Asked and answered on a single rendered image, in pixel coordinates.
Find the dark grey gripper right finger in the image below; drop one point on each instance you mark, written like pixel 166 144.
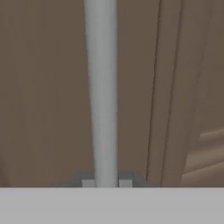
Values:
pixel 131 178

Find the brown cabinet door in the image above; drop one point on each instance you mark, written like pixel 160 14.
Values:
pixel 43 93

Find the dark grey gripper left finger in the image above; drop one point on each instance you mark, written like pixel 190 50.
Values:
pixel 84 179

